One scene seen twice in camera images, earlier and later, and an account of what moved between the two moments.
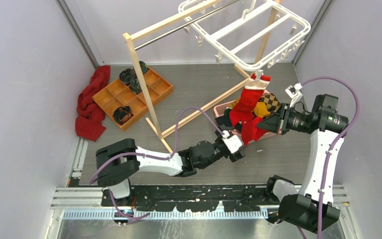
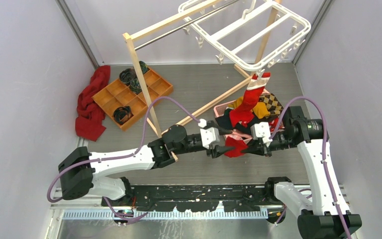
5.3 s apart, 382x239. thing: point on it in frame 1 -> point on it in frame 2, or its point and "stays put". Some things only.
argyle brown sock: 272,102 stays put
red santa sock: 250,131 -> 239,145
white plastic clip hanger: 250,33 stays put
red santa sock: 253,90 stays put
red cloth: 90,121 stays put
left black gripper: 235,156 -> 218,150
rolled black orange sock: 122,114 stays put
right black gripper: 278,122 -> 259,148
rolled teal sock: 143,66 stays put
